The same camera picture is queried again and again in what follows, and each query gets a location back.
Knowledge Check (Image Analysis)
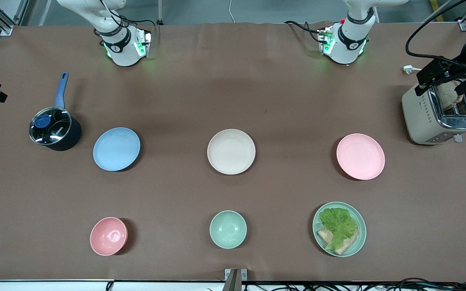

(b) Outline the toasted bread slice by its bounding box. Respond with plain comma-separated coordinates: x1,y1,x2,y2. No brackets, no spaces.
435,80,465,112

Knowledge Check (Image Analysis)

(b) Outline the beige and chrome toaster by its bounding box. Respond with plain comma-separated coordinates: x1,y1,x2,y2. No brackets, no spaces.
402,81,466,145

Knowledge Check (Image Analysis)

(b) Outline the glass lid with blue knob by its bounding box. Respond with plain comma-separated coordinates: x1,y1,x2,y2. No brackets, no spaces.
30,107,72,145

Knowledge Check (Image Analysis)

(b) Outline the pink plate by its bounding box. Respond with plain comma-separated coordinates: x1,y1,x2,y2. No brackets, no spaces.
336,133,386,180

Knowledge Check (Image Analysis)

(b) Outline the blue plate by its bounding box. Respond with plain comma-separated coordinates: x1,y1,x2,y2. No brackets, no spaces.
93,127,141,171

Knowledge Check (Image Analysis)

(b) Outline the green lettuce leaf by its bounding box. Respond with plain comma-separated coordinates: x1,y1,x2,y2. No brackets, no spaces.
319,207,358,251

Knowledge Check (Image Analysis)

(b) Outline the green plate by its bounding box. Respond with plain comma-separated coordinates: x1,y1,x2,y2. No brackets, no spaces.
313,202,367,257

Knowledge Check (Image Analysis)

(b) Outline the brown table cover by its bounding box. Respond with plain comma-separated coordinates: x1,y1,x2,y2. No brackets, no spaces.
0,22,466,282

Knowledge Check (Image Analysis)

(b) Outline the pink bowl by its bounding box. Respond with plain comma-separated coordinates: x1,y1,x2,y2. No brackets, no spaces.
90,217,128,256

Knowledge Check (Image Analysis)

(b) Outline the beige plate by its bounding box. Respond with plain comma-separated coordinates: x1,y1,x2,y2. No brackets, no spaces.
207,129,256,175

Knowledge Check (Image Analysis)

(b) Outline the green bowl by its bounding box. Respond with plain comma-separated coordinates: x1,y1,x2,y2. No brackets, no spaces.
210,210,247,249

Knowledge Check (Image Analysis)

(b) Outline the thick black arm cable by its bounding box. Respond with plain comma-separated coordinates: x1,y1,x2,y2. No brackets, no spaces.
405,0,466,71

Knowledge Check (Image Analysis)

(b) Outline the dark pot with blue handle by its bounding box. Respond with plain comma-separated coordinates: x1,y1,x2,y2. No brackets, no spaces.
30,72,83,152

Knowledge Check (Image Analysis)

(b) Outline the black cable at arm base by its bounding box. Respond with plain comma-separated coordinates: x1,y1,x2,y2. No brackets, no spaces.
95,0,157,41
284,20,323,43

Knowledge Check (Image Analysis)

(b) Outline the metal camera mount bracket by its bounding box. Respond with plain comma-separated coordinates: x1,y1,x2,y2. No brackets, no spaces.
224,268,248,291

